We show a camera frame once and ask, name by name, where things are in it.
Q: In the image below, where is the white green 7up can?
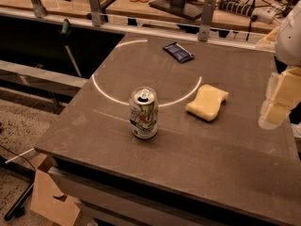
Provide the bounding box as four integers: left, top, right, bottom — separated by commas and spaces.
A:
129, 87, 158, 139

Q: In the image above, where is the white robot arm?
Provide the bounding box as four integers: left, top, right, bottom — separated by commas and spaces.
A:
258, 1, 301, 130

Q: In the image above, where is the dark blue rxbar wrapper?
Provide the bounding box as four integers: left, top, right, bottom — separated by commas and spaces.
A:
163, 42, 194, 64

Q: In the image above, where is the white power adapter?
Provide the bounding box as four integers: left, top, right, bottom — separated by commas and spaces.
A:
253, 7, 279, 24

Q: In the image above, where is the yellow sponge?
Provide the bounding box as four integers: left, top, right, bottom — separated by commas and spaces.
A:
185, 85, 229, 121

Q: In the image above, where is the black power strip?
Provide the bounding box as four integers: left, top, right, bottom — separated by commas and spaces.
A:
218, 0, 255, 17

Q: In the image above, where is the black monitor stand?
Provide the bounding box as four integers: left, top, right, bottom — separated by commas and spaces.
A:
149, 0, 203, 21

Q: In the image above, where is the cardboard box under table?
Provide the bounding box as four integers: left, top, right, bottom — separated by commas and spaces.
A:
31, 153, 80, 226

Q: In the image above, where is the black pole on floor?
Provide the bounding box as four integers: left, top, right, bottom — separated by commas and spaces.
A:
4, 183, 34, 221

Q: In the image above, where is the right metal bracket post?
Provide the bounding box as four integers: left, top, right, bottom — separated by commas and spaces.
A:
198, 0, 216, 41

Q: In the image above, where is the metal bracket post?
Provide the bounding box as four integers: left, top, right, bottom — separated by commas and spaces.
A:
31, 0, 47, 18
198, 0, 216, 41
88, 0, 104, 26

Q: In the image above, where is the middle metal bracket post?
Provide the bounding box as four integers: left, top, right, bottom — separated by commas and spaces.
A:
88, 0, 104, 26

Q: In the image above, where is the green handled tool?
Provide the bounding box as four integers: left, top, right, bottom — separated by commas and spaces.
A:
59, 18, 83, 78

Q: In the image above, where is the left metal bracket post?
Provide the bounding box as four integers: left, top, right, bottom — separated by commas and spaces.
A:
31, 0, 47, 18

